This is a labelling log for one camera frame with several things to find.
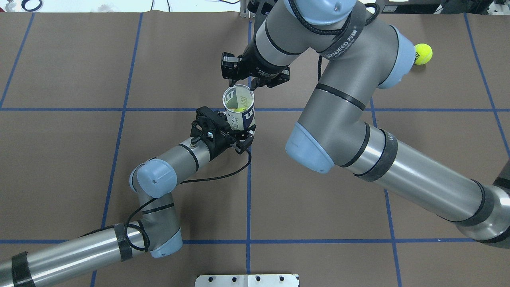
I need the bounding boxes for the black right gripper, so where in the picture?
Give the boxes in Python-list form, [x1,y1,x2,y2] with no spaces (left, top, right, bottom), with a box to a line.
[222,42,290,91]

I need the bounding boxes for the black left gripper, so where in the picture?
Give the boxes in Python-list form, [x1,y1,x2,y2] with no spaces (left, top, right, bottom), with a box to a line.
[203,125,257,160]

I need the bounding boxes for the white tennis ball can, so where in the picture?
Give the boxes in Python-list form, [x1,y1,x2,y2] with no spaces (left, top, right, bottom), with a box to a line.
[222,84,255,131]

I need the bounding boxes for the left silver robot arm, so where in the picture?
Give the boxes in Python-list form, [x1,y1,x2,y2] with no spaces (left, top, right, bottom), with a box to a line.
[1,122,255,287]

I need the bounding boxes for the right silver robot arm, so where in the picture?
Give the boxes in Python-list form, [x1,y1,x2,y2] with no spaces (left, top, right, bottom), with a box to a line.
[222,0,510,248]

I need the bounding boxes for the brown paper table cover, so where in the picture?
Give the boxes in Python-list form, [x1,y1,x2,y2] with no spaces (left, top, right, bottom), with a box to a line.
[0,11,509,287]

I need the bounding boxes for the aluminium frame post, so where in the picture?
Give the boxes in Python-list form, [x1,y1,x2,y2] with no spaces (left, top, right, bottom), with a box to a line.
[239,0,255,19]

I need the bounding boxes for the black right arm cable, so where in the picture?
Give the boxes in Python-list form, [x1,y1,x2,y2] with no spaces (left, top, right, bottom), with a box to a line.
[287,0,381,80]

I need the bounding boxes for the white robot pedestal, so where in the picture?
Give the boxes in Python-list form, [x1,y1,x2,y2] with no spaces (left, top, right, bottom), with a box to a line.
[194,274,300,287]

